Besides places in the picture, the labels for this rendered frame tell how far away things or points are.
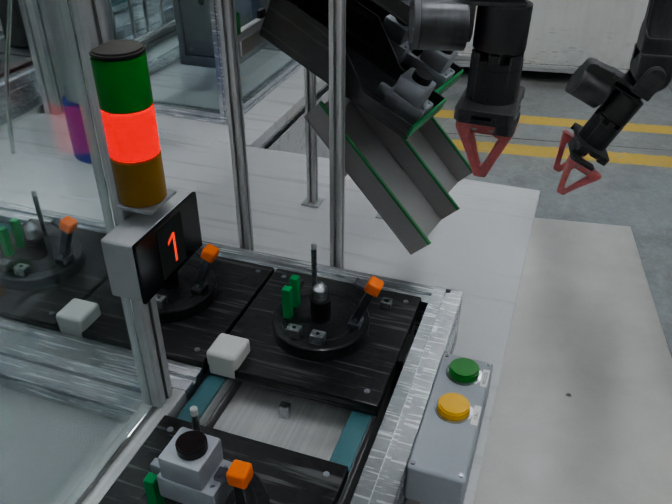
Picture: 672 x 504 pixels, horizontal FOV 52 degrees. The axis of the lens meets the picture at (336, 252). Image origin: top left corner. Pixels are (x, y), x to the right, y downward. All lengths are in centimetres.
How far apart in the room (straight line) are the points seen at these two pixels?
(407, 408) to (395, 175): 44
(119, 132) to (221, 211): 84
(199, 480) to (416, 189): 69
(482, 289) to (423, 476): 52
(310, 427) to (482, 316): 42
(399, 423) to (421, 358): 12
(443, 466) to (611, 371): 42
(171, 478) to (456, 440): 35
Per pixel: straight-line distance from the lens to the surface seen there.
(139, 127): 69
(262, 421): 95
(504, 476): 98
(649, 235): 334
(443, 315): 105
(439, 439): 87
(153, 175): 71
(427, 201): 122
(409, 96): 104
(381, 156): 119
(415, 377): 95
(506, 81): 79
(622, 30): 499
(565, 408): 109
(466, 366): 95
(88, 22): 68
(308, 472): 82
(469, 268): 133
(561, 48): 497
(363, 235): 141
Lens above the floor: 160
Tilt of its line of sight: 33 degrees down
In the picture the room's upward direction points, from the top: straight up
